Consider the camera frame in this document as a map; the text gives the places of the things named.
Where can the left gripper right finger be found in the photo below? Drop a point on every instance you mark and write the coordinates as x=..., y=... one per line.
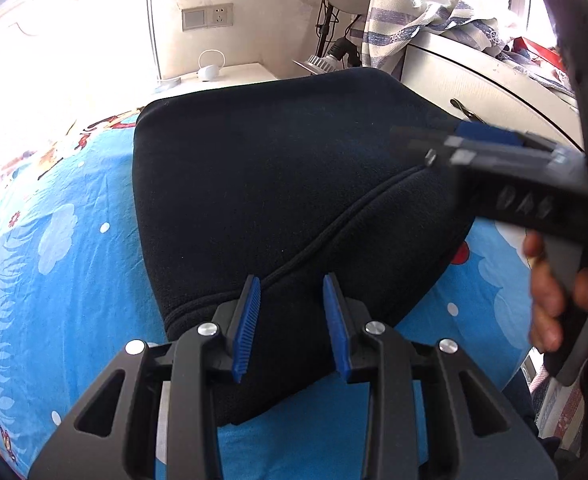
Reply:
x=432, y=413

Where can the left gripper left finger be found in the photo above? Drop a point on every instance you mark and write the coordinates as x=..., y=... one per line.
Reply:
x=111, y=431

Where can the black pants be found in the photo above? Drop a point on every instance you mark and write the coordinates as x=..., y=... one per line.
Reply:
x=289, y=181

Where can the right hand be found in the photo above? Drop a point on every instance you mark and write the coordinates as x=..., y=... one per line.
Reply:
x=548, y=296

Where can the white desk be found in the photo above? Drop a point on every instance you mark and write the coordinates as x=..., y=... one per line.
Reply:
x=442, y=70

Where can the blue cartoon bed sheet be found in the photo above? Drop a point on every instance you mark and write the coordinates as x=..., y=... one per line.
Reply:
x=73, y=292

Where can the striped blue white cloth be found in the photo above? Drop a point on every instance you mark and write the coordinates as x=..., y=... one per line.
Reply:
x=390, y=25

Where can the small silver fan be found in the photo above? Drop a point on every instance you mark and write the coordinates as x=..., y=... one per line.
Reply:
x=342, y=55

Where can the white nightstand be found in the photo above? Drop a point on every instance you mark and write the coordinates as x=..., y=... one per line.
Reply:
x=228, y=76

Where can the white charger with cable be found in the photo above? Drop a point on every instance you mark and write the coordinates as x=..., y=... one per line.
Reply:
x=211, y=71

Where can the wall switch socket plate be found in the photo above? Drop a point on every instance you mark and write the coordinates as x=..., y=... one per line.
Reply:
x=218, y=15

